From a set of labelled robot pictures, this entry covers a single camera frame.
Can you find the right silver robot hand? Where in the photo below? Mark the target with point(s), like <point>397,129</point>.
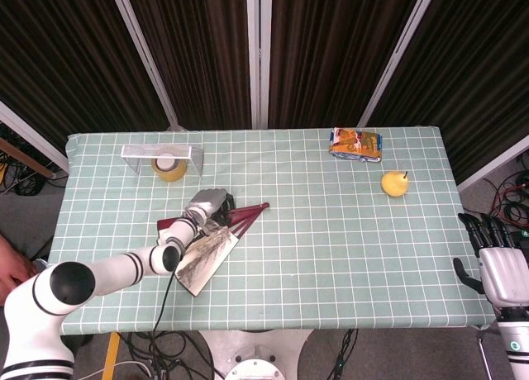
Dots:
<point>506,276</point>

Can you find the bare person hand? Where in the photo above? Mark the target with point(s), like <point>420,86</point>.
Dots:
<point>10,264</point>

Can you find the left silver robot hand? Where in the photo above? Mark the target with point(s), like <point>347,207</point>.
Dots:
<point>206,200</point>

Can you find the painted paper folding fan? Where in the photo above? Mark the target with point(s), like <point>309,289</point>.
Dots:
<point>206,260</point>

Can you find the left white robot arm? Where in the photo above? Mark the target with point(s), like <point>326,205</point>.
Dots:
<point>111,272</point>

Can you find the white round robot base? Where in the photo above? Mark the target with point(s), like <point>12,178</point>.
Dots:
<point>256,355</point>

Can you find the grey metal object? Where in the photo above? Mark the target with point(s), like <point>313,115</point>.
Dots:
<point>40,265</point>

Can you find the yellow tape roll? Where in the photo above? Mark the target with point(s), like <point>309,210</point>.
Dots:
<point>169,173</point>

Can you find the clear acrylic stand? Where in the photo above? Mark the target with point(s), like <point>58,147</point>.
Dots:
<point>157,150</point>

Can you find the white metal table leg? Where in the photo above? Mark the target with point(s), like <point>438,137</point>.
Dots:
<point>485,347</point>

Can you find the brown wooden bar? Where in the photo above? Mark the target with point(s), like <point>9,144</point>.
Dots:
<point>29,159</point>

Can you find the green checkered tablecloth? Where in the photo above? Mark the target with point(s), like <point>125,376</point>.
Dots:
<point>330,252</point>

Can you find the yellow floor tape strip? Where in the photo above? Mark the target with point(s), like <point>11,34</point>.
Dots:
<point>111,355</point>

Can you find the yellow pear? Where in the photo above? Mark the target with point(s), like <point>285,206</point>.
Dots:
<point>394,183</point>

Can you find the dark corrugated partition panel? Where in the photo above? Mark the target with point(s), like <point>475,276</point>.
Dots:
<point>475,66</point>
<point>62,45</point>
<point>198,45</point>
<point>330,45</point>

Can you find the orange snack packet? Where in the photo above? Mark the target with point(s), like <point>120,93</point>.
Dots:
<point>355,144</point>

